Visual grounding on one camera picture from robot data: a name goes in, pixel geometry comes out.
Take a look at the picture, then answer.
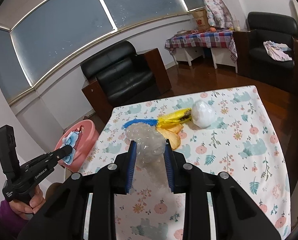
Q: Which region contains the clear bubble wrap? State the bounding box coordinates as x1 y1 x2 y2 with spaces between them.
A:
125 123 168 189

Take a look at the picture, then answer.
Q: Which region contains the blue foam net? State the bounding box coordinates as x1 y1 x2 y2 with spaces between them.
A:
122 119 158 129

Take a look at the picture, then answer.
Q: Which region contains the yellow black snack wrapper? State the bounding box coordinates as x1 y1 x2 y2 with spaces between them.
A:
157 108 191 127

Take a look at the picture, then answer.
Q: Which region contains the white plastic ball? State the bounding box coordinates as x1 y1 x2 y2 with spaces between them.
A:
191 100 216 128

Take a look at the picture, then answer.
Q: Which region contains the blue white wrapper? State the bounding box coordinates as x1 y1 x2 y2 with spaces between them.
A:
61 127 85 166

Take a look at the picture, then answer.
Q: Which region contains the purple sleeve forearm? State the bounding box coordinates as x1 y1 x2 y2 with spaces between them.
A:
0 200 28 239

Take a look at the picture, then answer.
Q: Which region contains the left hand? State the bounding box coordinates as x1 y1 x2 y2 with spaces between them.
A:
9 185 46 219

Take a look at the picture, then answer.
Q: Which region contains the orange paper scrap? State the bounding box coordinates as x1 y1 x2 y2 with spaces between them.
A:
156 124 183 150

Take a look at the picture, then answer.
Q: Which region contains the pink plastic bucket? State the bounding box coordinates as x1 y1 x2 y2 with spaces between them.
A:
55 119 99 172

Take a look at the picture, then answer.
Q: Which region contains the black leather armchair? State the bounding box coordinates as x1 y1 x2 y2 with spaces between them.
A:
80 40 172 122
233 11 298 93

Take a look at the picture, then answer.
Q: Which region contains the white bench table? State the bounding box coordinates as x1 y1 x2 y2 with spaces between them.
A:
171 47 238 73

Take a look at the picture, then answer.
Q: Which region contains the checkered cloth on bench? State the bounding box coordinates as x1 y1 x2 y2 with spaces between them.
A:
165 30 237 62

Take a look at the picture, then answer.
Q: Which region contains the orange fruit on bench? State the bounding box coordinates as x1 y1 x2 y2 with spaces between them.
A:
210 27 216 33

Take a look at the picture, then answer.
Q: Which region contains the brown paper bag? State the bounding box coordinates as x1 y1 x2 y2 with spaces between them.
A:
192 9 210 31

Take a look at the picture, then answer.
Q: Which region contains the cloth on armchair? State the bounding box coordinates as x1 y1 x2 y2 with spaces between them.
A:
263 41 293 62

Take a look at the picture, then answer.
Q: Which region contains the hanging floral jacket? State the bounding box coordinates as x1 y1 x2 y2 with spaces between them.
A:
203 0 233 29

